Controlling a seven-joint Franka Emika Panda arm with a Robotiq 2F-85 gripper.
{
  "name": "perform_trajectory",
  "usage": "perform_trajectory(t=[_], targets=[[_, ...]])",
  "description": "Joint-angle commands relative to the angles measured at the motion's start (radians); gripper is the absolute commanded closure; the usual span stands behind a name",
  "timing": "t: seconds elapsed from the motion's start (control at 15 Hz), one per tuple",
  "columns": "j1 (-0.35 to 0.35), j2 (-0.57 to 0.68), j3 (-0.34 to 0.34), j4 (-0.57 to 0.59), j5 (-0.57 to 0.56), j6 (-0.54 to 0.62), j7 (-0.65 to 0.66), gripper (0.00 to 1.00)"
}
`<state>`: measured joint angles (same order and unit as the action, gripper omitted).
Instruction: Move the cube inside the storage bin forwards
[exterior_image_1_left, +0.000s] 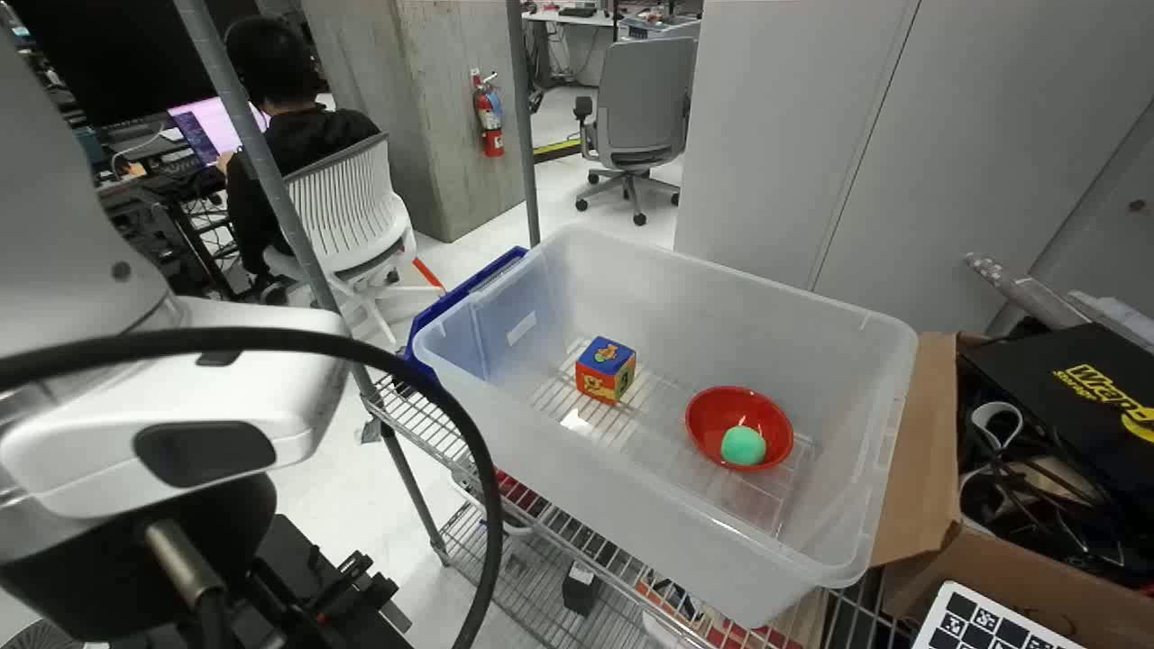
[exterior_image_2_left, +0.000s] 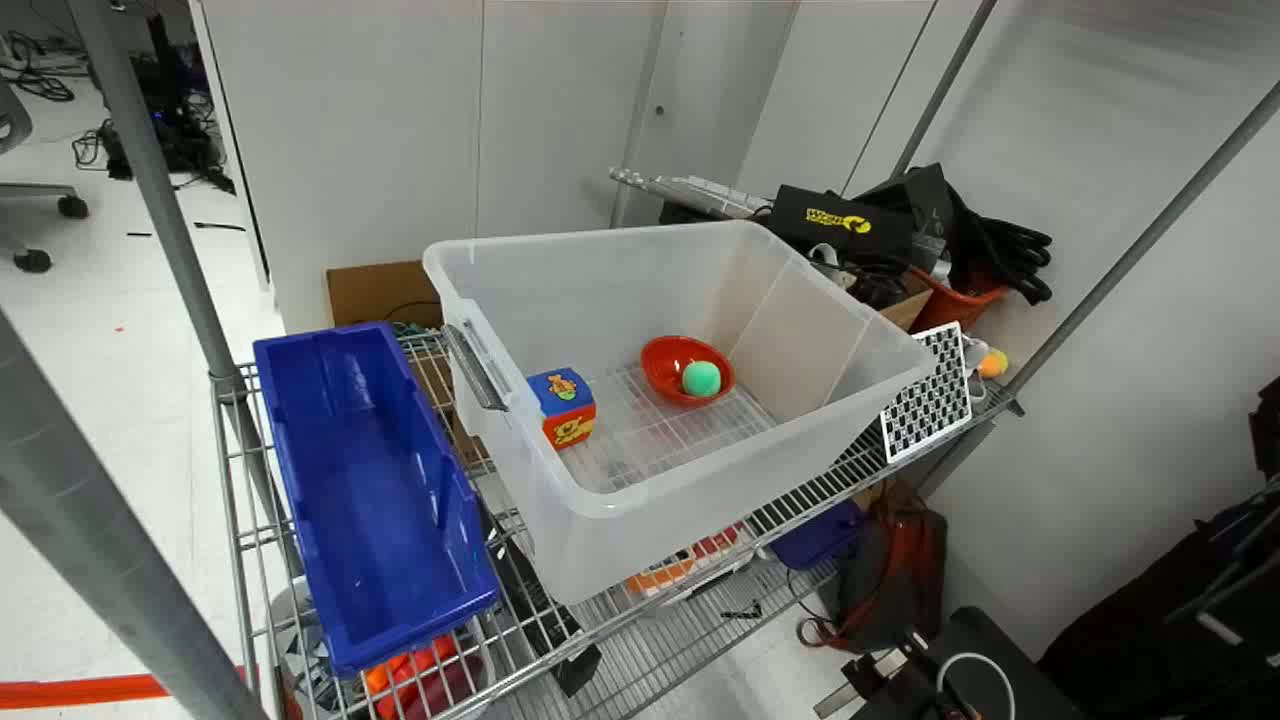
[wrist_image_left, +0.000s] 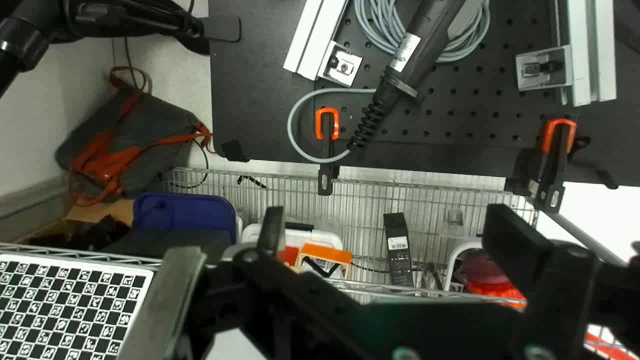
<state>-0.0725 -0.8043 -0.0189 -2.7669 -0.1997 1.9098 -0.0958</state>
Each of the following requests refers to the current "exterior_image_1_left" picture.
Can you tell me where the colourful toy cube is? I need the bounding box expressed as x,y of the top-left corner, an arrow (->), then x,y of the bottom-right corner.
573,337 -> 637,404

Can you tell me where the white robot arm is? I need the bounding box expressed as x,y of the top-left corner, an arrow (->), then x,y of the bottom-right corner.
0,51 -> 411,649

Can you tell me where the blue plastic bin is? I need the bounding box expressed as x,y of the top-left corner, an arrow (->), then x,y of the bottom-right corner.
405,247 -> 525,381

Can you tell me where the clear plastic storage bin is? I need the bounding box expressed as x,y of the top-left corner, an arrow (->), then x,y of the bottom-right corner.
411,228 -> 920,624

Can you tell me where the red plastic bowl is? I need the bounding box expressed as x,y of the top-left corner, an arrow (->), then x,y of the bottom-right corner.
686,388 -> 796,473

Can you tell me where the green ball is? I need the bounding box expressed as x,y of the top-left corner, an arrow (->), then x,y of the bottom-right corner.
722,427 -> 766,468

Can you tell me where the grey office chair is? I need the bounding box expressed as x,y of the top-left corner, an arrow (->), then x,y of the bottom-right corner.
573,39 -> 694,228

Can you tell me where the red fire extinguisher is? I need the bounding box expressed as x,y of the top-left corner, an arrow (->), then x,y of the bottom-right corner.
470,68 -> 504,158

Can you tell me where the white mesh office chair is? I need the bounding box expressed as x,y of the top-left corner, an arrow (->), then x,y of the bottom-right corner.
284,134 -> 414,342

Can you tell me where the seated person in black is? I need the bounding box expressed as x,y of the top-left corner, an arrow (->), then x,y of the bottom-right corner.
163,20 -> 378,302

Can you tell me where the brown cardboard box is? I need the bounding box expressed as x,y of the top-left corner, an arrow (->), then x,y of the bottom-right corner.
870,331 -> 1154,649

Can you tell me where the purple laptop screen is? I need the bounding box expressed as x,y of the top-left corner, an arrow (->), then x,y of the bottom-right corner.
169,99 -> 241,166

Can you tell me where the black bag yellow print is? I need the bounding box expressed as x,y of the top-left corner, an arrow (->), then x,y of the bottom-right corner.
965,326 -> 1154,509

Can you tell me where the checkerboard calibration card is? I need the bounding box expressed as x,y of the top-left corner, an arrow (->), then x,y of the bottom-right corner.
907,582 -> 1086,649

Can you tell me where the wire metal shelf rack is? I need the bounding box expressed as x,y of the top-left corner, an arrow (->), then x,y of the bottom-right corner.
355,356 -> 929,649

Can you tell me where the diagonal metal frame beam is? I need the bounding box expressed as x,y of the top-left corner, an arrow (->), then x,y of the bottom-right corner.
171,0 -> 447,556

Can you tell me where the metal frame pole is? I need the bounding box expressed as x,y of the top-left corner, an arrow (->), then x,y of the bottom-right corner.
504,0 -> 539,247

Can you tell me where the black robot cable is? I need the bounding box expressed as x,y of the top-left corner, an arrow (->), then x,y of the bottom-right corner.
0,326 -> 504,649

